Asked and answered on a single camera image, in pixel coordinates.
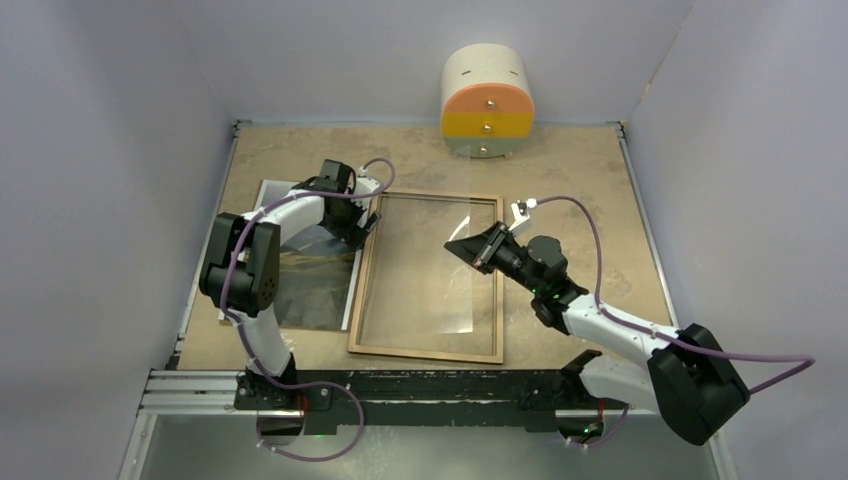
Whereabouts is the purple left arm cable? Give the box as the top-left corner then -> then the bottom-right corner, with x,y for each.
218,157 -> 397,464

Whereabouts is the brown backing board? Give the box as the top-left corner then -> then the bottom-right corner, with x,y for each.
265,197 -> 361,331

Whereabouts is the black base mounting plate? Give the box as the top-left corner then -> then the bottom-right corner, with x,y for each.
234,369 -> 623,435

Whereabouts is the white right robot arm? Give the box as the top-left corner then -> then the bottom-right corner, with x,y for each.
444,222 -> 751,445

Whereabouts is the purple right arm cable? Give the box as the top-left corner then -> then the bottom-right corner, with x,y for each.
523,195 -> 816,452

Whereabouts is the wooden picture frame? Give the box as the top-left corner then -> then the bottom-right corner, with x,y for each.
348,193 -> 504,365

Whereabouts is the small round drawer cabinet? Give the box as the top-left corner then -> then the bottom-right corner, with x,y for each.
440,43 -> 535,159

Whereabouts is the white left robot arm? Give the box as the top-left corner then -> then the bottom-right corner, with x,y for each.
198,159 -> 394,409

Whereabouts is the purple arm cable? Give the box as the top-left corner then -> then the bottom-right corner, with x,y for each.
523,195 -> 816,452
218,157 -> 397,464

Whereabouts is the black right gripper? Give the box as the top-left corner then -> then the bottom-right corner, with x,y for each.
444,222 -> 543,295

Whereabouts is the landscape photo print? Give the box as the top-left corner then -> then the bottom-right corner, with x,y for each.
200,177 -> 368,331

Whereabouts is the aluminium rail frame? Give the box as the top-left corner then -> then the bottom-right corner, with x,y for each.
122,122 -> 737,479

